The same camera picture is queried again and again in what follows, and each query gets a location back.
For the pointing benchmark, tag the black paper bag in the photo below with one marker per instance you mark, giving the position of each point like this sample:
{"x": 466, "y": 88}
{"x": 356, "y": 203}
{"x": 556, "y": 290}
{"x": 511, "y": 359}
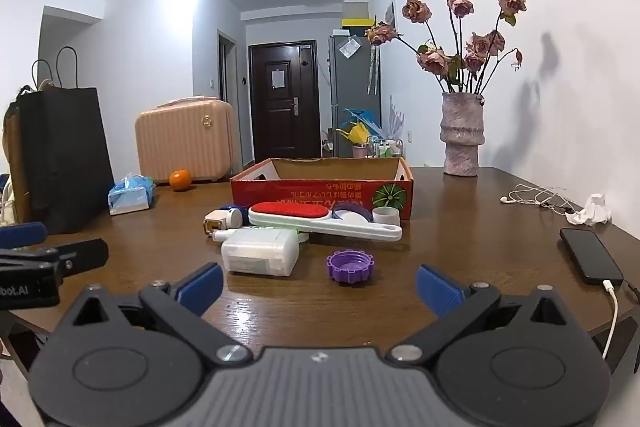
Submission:
{"x": 65, "y": 157}

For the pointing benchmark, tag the white door notice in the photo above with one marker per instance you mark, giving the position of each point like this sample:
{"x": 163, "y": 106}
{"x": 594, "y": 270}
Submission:
{"x": 278, "y": 78}

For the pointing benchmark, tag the dark brown door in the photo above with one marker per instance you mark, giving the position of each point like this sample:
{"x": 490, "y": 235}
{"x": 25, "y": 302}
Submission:
{"x": 285, "y": 122}

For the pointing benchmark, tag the white cup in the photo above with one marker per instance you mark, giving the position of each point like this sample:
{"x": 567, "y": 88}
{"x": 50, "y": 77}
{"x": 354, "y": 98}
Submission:
{"x": 386, "y": 217}

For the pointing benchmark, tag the crumpled white tissue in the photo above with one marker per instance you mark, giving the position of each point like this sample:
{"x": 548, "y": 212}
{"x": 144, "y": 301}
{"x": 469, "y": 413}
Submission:
{"x": 592, "y": 209}

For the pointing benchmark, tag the grey refrigerator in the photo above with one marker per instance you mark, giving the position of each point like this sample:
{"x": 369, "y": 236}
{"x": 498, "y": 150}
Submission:
{"x": 350, "y": 82}

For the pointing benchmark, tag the dried rose bouquet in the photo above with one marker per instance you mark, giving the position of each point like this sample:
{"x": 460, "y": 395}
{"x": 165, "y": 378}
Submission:
{"x": 434, "y": 59}

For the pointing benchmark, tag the blue rimmed lid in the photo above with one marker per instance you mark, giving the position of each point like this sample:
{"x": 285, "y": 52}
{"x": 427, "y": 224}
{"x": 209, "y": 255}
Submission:
{"x": 352, "y": 210}

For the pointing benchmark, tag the cluster of toiletry bottles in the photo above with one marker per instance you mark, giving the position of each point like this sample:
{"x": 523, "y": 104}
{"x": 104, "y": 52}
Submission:
{"x": 387, "y": 148}

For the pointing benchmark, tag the red cardboard box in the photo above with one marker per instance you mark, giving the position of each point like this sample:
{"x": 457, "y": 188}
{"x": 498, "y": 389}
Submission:
{"x": 320, "y": 197}

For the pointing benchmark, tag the wall picture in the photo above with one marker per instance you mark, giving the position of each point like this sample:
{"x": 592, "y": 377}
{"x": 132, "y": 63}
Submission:
{"x": 391, "y": 13}

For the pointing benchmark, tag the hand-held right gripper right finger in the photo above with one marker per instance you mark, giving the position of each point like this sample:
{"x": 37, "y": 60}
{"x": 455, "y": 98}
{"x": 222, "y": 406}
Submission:
{"x": 440, "y": 289}

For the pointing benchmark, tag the white red lint brush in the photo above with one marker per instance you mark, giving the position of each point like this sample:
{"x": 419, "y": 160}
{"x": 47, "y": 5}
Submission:
{"x": 290, "y": 213}

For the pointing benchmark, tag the pink ribbed suitcase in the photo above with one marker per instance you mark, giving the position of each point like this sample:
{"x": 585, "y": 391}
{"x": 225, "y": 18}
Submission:
{"x": 185, "y": 142}

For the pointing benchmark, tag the orange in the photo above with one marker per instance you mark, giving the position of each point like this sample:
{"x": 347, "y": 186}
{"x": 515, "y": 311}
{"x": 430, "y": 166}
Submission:
{"x": 180, "y": 180}

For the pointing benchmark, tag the white spray bottle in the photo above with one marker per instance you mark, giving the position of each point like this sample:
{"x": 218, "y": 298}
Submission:
{"x": 222, "y": 236}

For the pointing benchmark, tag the black flat remote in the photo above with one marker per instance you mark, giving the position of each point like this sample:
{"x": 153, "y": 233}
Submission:
{"x": 590, "y": 257}

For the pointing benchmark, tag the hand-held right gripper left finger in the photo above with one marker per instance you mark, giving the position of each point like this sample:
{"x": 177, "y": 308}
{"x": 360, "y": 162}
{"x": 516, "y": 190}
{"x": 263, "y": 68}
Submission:
{"x": 202, "y": 289}

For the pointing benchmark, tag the brown paper bag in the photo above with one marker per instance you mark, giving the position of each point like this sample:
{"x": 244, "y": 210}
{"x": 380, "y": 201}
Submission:
{"x": 14, "y": 157}

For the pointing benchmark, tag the blue tissue pack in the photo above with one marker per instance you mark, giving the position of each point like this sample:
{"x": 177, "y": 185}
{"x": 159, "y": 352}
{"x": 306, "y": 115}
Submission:
{"x": 130, "y": 197}

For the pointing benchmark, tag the white packet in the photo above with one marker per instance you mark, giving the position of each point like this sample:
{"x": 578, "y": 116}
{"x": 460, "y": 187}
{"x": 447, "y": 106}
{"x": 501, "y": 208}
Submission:
{"x": 257, "y": 254}

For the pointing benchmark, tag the pink bucket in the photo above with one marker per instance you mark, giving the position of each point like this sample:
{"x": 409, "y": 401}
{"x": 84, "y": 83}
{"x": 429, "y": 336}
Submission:
{"x": 360, "y": 152}

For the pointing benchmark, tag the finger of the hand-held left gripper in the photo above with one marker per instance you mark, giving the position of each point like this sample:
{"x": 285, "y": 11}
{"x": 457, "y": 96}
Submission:
{"x": 22, "y": 234}
{"x": 75, "y": 257}

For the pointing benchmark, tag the pink stone vase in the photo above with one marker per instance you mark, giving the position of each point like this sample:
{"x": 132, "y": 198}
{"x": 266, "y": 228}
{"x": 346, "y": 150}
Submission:
{"x": 461, "y": 137}

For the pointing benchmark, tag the blue yellow bundle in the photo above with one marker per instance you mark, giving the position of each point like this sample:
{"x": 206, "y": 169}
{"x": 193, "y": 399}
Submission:
{"x": 357, "y": 127}

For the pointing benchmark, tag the clear plastic pouch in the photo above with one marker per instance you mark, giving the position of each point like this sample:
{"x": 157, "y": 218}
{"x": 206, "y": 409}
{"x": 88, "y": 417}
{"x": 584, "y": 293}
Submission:
{"x": 349, "y": 47}

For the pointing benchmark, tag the yellow box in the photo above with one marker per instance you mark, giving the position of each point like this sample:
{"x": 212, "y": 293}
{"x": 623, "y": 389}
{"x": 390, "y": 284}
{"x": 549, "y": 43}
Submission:
{"x": 357, "y": 22}

